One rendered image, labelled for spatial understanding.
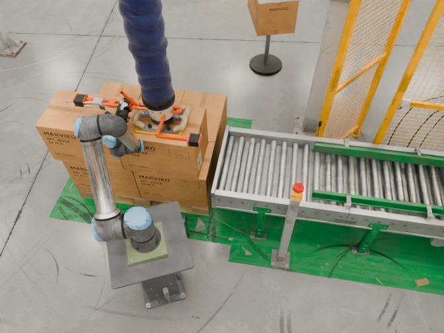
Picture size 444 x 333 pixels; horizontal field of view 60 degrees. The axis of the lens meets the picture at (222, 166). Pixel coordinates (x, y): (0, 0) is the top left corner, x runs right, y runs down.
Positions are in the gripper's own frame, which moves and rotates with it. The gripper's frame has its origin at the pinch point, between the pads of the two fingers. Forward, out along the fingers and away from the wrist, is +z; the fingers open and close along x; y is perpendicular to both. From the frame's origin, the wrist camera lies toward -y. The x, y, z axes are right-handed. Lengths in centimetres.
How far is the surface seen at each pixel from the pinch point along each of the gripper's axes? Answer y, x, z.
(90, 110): -30.1, -13.0, 2.6
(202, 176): 59, -52, -17
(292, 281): 139, -105, -69
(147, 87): 25.3, 27.9, -9.8
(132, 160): 5.5, -38.5, -20.8
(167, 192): 28, -78, -21
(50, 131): -54, -17, -20
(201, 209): 56, -97, -21
